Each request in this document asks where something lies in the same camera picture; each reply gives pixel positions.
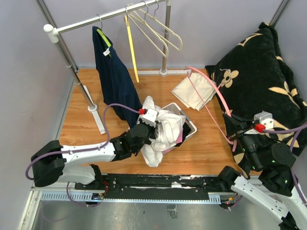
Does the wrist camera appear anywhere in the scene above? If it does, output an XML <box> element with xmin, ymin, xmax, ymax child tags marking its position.
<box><xmin>244</xmin><ymin>111</ymin><xmax>274</xmax><ymax>135</ymax></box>
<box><xmin>139</xmin><ymin>108</ymin><xmax>159</xmax><ymax>127</ymax></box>

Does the white t shirt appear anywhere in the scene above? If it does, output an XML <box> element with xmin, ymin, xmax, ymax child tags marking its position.
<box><xmin>141</xmin><ymin>96</ymin><xmax>186</xmax><ymax>167</ymax></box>

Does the black t shirt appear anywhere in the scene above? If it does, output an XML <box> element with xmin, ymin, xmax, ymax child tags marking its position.
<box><xmin>176</xmin><ymin>123</ymin><xmax>191</xmax><ymax>147</ymax></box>

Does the pink t shirt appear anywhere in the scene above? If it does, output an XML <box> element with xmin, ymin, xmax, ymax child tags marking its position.
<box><xmin>163</xmin><ymin>132</ymin><xmax>183</xmax><ymax>154</ymax></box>

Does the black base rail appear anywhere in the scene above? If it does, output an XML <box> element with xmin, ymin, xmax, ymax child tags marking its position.
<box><xmin>74</xmin><ymin>173</ymin><xmax>224</xmax><ymax>201</ymax></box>

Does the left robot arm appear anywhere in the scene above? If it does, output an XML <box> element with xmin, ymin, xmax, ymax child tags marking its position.
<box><xmin>26</xmin><ymin>120</ymin><xmax>157</xmax><ymax>190</ymax></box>

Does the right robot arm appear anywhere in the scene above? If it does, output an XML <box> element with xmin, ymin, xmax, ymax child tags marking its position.
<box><xmin>217</xmin><ymin>112</ymin><xmax>307</xmax><ymax>230</ymax></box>

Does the wooden hanger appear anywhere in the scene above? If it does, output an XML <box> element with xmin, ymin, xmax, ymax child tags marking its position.
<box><xmin>127</xmin><ymin>1</ymin><xmax>169</xmax><ymax>58</ymax></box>

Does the pink white hanger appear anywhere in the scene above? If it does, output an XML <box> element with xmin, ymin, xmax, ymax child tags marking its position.
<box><xmin>184</xmin><ymin>67</ymin><xmax>236</xmax><ymax>152</ymax></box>

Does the yellow hanger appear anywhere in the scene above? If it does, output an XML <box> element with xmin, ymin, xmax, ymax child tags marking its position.
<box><xmin>124</xmin><ymin>7</ymin><xmax>140</xmax><ymax>83</ymax></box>

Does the white plastic basket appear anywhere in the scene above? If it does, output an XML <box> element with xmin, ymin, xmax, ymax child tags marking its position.
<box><xmin>163</xmin><ymin>102</ymin><xmax>198</xmax><ymax>151</ymax></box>

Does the green hanger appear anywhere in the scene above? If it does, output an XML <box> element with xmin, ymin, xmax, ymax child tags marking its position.
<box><xmin>96</xmin><ymin>14</ymin><xmax>112</xmax><ymax>57</ymax></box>

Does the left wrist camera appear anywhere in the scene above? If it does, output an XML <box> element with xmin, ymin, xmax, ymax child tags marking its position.
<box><xmin>139</xmin><ymin>108</ymin><xmax>159</xmax><ymax>127</ymax></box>

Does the metal clothes rack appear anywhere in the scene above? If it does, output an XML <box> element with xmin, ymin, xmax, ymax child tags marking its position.
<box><xmin>37</xmin><ymin>0</ymin><xmax>187</xmax><ymax>135</ymax></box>

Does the black floral blanket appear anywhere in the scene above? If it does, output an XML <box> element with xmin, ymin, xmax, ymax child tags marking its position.
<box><xmin>205</xmin><ymin>22</ymin><xmax>307</xmax><ymax>178</ymax></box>

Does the folded cream cloth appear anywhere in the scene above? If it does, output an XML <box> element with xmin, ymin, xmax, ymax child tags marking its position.
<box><xmin>171</xmin><ymin>72</ymin><xmax>216</xmax><ymax>111</ymax></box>

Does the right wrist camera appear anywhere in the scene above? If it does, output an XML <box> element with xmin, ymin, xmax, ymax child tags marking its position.
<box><xmin>244</xmin><ymin>111</ymin><xmax>274</xmax><ymax>135</ymax></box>

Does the navy blue t shirt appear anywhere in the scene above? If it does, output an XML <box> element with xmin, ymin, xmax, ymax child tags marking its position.
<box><xmin>92</xmin><ymin>25</ymin><xmax>142</xmax><ymax>129</ymax></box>

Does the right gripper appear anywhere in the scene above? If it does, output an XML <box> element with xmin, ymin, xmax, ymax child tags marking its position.
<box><xmin>222</xmin><ymin>111</ymin><xmax>263</xmax><ymax>169</ymax></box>

